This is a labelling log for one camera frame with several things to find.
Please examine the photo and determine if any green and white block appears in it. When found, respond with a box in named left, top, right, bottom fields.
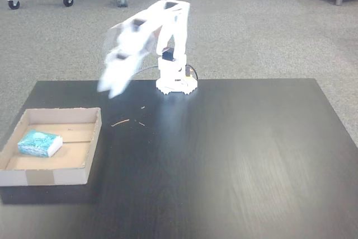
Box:
left=17, top=129, right=64, bottom=158

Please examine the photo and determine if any shallow cardboard box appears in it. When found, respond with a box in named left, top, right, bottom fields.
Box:
left=0, top=106, right=102, bottom=187

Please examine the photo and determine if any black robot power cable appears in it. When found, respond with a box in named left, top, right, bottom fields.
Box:
left=138, top=65, right=160, bottom=74

